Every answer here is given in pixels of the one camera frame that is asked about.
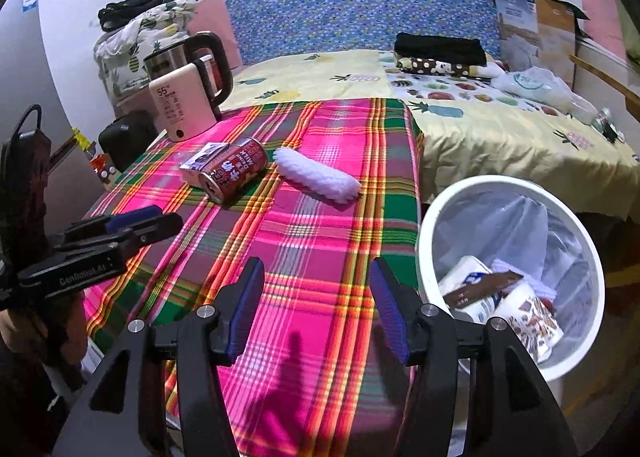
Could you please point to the brown snack wrapper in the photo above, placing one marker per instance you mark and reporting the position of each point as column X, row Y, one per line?
column 479, row 287

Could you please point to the white plastic bag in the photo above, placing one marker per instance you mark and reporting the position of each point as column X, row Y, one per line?
column 542, row 86

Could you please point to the pink plaid tablecloth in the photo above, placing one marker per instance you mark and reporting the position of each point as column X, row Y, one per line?
column 316, row 378

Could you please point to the white yogurt cup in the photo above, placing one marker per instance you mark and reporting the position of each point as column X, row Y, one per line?
column 478, row 312

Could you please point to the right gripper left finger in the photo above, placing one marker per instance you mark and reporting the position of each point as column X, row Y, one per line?
column 236, row 305

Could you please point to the pink electric kettle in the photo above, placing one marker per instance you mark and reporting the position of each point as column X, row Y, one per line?
column 189, row 80

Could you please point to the white trash bin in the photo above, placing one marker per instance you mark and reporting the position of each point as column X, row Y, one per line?
column 499, row 224

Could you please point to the polka dot cloth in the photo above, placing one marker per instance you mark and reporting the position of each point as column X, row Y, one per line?
column 419, row 66

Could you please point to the patterned paper cup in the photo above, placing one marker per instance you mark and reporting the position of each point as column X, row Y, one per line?
column 531, row 321

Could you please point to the white purple milk carton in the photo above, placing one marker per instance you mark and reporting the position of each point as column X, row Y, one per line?
column 191, row 168

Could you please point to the black suitcase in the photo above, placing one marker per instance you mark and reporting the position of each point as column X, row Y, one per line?
column 128, row 137

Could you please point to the black folded clothing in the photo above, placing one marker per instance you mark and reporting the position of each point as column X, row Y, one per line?
column 444, row 49

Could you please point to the yellow pineapple bedsheet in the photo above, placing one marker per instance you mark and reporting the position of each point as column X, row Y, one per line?
column 469, row 127

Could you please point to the left hand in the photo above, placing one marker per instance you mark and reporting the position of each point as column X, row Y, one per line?
column 61, row 329

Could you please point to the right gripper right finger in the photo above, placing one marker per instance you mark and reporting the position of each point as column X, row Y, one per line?
column 399, row 309

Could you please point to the red beverage can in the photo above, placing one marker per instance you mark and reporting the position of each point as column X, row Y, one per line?
column 232, row 168

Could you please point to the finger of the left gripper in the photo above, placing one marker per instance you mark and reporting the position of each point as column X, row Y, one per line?
column 103, row 225
column 145, row 234

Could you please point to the white foam fruit net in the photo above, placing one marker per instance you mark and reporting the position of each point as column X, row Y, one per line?
column 318, row 178

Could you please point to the open cardboard box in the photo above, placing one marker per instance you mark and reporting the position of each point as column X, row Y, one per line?
column 539, row 33

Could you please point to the pineapple print bedding bundle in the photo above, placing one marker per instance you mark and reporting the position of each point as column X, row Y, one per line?
column 120, row 55

